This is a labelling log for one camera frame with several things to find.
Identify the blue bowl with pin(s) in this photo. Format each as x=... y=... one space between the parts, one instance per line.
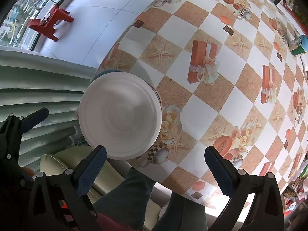
x=105 y=71

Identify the cream cushion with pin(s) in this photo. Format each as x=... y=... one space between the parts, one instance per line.
x=60 y=158

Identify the red plastic stool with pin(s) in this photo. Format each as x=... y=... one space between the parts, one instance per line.
x=41 y=25

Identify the green can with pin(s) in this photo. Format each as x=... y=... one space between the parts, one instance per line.
x=299 y=49

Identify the person's leg in jeans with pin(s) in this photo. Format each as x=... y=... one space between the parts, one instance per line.
x=182 y=211
x=127 y=192

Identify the checkered printed tablecloth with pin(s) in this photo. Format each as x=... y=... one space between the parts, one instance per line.
x=182 y=24

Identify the large white plate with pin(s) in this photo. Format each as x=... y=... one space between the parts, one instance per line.
x=120 y=115

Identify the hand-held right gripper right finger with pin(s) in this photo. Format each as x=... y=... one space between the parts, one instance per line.
x=219 y=173

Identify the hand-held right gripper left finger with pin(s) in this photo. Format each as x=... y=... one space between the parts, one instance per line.
x=92 y=170

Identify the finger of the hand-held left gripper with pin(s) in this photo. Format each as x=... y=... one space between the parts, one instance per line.
x=36 y=117

